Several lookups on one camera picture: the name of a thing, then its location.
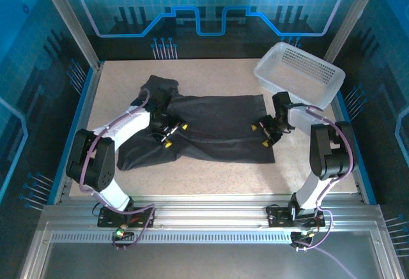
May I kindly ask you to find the dark grey t-shirt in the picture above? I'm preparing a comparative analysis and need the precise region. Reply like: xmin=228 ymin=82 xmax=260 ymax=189
xmin=115 ymin=74 xmax=276 ymax=172

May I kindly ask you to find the white perforated plastic basket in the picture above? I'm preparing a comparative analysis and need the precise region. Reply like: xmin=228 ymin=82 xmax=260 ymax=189
xmin=254 ymin=41 xmax=346 ymax=110

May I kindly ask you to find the blue table edge strip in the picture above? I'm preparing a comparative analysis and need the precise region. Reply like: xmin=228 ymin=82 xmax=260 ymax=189
xmin=47 ymin=66 xmax=96 ymax=205
xmin=337 ymin=89 xmax=378 ymax=205

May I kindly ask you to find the black connector board with LEDs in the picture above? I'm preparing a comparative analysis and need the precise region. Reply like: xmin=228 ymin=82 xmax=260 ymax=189
xmin=111 ymin=226 xmax=135 ymax=242
xmin=289 ymin=227 xmax=320 ymax=245

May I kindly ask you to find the grey metal sheet panel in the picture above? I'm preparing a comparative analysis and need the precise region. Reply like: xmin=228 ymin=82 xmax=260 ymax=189
xmin=40 ymin=243 xmax=386 ymax=279

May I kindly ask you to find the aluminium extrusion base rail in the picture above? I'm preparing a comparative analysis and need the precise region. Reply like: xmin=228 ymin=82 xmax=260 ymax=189
xmin=40 ymin=194 xmax=386 ymax=232

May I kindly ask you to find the aluminium table side rail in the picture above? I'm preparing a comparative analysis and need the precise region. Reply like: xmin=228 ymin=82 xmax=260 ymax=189
xmin=331 ymin=100 xmax=368 ymax=204
xmin=52 ymin=63 xmax=105 ymax=205

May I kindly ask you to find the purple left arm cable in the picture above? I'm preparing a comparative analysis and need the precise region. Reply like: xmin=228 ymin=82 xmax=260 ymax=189
xmin=78 ymin=87 xmax=157 ymax=252

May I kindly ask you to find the slotted grey cable duct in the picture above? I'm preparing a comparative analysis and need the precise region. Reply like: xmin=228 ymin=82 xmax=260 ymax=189
xmin=50 ymin=231 xmax=297 ymax=244

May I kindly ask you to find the aluminium frame post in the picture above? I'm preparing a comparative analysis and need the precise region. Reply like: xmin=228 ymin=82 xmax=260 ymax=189
xmin=35 ymin=0 xmax=105 ymax=71
xmin=323 ymin=0 xmax=386 ymax=64

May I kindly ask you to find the purple trailing cable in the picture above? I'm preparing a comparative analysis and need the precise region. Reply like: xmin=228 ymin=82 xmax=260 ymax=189
xmin=303 ymin=245 xmax=357 ymax=279

